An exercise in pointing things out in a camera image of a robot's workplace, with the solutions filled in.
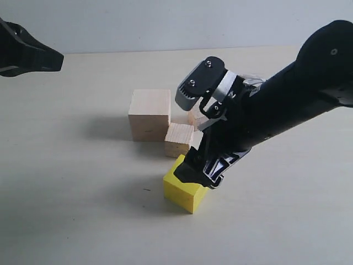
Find yellow cube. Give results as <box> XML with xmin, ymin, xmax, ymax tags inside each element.
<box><xmin>163</xmin><ymin>155</ymin><xmax>208</xmax><ymax>214</ymax></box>

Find medium wooden cube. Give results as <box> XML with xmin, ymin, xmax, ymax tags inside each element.
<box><xmin>164</xmin><ymin>123</ymin><xmax>194</xmax><ymax>158</ymax></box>

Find large wooden cube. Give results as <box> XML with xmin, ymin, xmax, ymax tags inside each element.
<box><xmin>128</xmin><ymin>89</ymin><xmax>171</xmax><ymax>142</ymax></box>

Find small wooden cube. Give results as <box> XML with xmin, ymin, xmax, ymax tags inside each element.
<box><xmin>188</xmin><ymin>103</ymin><xmax>208</xmax><ymax>131</ymax></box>

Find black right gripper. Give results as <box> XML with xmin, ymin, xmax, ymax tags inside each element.
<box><xmin>174</xmin><ymin>68</ymin><xmax>352</xmax><ymax>189</ymax></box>

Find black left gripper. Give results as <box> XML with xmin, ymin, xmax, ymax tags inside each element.
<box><xmin>1</xmin><ymin>18</ymin><xmax>64</xmax><ymax>77</ymax></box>

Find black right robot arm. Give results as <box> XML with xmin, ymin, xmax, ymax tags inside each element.
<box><xmin>174</xmin><ymin>20</ymin><xmax>352</xmax><ymax>189</ymax></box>

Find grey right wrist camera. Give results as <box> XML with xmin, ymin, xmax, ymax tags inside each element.
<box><xmin>175</xmin><ymin>56</ymin><xmax>237</xmax><ymax>111</ymax></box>

